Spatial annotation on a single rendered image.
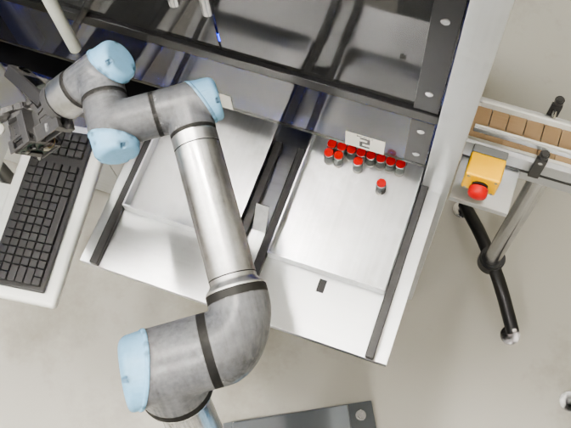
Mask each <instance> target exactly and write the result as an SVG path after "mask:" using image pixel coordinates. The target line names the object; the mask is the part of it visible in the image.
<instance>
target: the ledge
mask: <svg viewBox="0 0 571 428"><path fill-rule="evenodd" d="M469 157H470V156H467V155H462V157H461V162H460V165H459V168H458V171H457V173H456V176H455V181H454V184H453V187H452V189H451V193H450V196H449V200H452V201H454V202H457V203H461V204H463V205H466V206H471V207H474V208H478V209H480V210H483V211H488V212H491V213H494V214H497V215H500V216H503V217H506V216H507V214H508V212H509V209H510V205H511V203H512V197H513V194H514V191H515V188H516V184H517V179H518V176H519V172H520V171H517V170H513V169H511V168H507V167H505V170H504V172H503V176H502V179H501V182H500V185H499V187H498V189H497V190H496V192H495V195H489V194H488V195H487V198H486V199H485V200H475V199H473V198H471V197H470V196H469V195H468V193H467V191H468V188H464V187H462V186H461V182H462V179H463V177H464V174H465V170H466V166H467V163H468V160H469Z"/></svg>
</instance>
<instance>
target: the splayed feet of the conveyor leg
mask: <svg viewBox="0 0 571 428"><path fill-rule="evenodd" d="M453 212H454V214H455V215H456V216H457V217H459V218H465V219H466V222H467V224H468V226H469V228H470V229H471V230H472V233H473V235H474V238H475V240H476V241H477V243H478V247H479V249H480V251H481V252H480V254H479V256H478V260H477V263H478V267H479V269H480V270H481V271H482V272H483V273H486V274H489V276H490V278H491V281H492V284H493V286H494V289H495V294H496V297H497V301H498V303H499V307H500V313H501V316H502V319H503V323H504V326H505V327H504V328H503V329H502V330H501V331H500V338H501V340H502V341H503V342H504V343H506V344H507V345H513V344H515V343H517V342H518V340H519V337H520V334H519V328H518V324H517V319H516V315H515V312H514V308H513V305H512V299H511V296H510V293H509V290H508V287H507V284H506V279H505V276H504V274H503V272H502V268H503V266H504V264H505V262H506V256H505V255H504V256H503V258H502V259H501V261H500V263H499V264H497V265H490V264H488V263H487V262H486V261H485V258H484V256H485V253H486V252H487V250H488V248H489V246H490V245H491V241H490V239H489V236H488V235H487V232H486V230H485V228H484V226H483V224H482V223H481V221H480V219H479V217H478V215H477V213H476V212H475V210H474V209H473V207H471V206H466V205H463V204H461V203H457V202H456V203H455V204H454V206H453Z"/></svg>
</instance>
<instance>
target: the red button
mask: <svg viewBox="0 0 571 428"><path fill-rule="evenodd" d="M488 192H489V191H488V189H487V188H485V187H484V186H482V185H479V184H472V185H470V186H469V189H468V191H467V193H468V195H469V196H470V197H471V198H473V199H475V200H485V199H486V198H487V195H488Z"/></svg>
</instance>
